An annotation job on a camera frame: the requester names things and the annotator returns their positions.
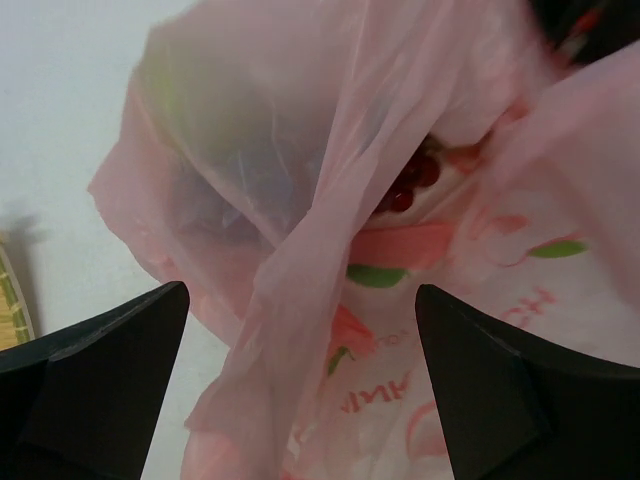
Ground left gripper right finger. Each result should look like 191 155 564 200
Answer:
415 285 639 480

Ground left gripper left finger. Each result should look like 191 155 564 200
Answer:
1 282 190 479

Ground pink plastic bag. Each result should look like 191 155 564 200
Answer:
89 1 639 479

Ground red fake grapes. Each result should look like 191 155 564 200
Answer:
380 150 441 213

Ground green fake fruit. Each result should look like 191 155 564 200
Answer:
140 53 187 133

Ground yellow bamboo mat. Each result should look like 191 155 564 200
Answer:
0 237 36 351

